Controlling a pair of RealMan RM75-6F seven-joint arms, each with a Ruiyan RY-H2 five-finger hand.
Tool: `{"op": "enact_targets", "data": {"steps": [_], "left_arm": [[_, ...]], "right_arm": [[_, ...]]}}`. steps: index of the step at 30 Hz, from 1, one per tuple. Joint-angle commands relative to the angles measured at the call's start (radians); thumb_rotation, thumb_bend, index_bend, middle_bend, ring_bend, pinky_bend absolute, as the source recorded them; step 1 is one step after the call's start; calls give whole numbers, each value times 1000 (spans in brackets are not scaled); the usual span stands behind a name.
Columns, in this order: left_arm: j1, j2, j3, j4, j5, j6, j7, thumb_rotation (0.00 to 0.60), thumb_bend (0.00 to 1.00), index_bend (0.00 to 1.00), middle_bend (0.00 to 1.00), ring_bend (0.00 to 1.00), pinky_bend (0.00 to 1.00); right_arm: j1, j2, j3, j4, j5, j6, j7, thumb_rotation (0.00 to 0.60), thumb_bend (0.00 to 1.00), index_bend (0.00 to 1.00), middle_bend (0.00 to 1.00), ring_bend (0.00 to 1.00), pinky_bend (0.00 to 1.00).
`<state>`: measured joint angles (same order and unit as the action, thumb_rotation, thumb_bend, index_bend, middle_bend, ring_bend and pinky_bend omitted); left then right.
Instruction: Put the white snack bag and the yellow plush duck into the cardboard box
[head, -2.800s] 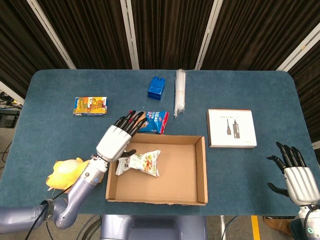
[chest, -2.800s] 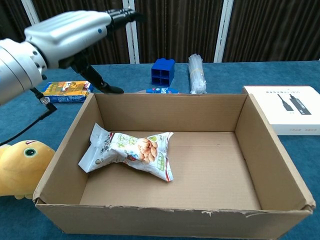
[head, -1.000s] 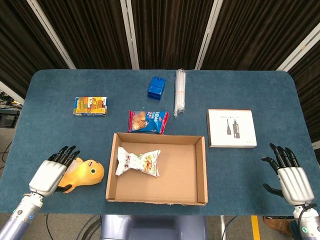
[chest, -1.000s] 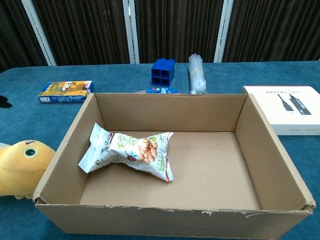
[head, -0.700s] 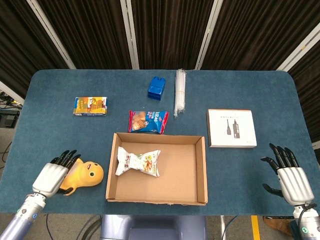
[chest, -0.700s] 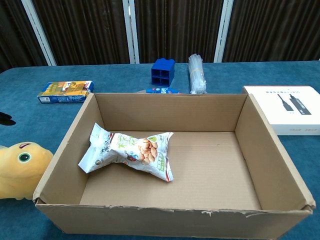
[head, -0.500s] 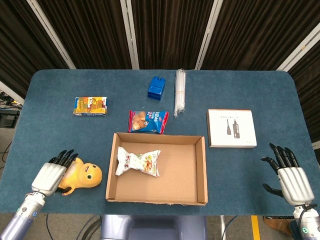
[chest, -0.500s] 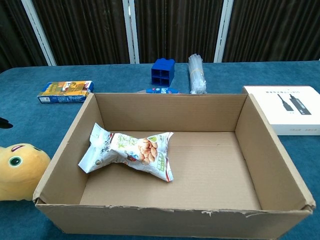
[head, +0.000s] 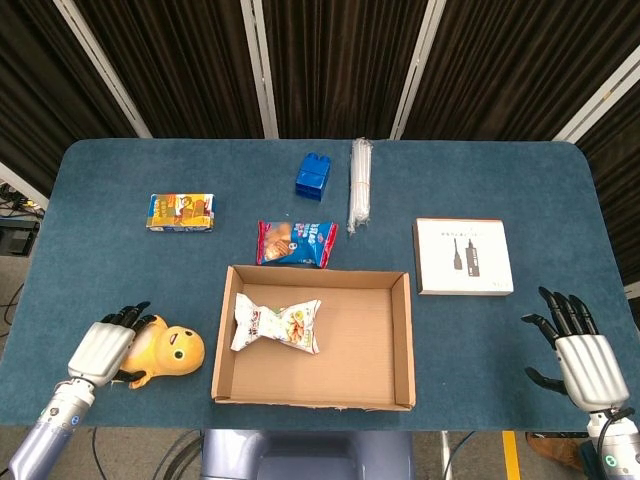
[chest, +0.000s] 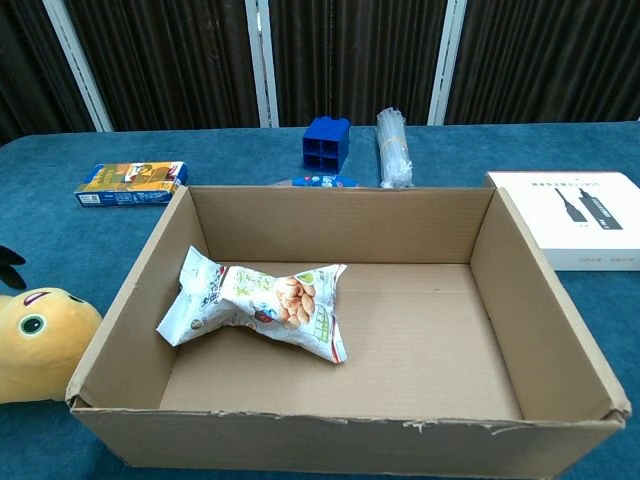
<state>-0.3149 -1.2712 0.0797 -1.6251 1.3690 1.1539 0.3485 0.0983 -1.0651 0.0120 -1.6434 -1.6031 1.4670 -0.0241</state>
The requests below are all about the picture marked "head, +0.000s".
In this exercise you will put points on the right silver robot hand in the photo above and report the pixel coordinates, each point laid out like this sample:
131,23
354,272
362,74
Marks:
590,370

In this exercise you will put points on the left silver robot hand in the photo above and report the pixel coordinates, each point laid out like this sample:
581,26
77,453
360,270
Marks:
100,350

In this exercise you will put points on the yellow plush toy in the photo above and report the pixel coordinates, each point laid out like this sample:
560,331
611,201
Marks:
175,350

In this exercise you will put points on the white snack bag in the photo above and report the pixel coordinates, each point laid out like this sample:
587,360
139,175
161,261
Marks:
275,325

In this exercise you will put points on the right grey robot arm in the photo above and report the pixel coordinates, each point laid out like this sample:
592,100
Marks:
615,450

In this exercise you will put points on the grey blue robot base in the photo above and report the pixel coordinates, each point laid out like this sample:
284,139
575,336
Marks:
300,455

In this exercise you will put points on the white flat product box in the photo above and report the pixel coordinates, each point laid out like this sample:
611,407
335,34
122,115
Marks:
462,257

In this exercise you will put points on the red blue snack packet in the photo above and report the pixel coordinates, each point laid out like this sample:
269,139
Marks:
295,242

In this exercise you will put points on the brown cardboard box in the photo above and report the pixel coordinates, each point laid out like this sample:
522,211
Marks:
360,340

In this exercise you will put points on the brown shoe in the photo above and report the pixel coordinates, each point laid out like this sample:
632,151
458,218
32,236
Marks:
555,450

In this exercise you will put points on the yellow and blue carton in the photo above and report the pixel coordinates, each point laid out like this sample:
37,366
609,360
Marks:
180,212

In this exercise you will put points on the blue velvet table cover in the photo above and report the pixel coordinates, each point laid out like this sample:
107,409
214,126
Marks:
475,175

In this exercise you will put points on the blue plastic building block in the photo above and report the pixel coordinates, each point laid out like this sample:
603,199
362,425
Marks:
312,177

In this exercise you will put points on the bundle of clear straws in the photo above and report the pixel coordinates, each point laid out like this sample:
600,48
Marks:
360,185

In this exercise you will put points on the dark brown pleated curtain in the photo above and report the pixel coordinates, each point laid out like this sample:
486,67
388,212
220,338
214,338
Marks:
190,65

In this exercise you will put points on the white metal frame post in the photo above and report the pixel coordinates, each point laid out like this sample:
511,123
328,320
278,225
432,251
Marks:
417,65
22,182
260,65
100,65
600,95

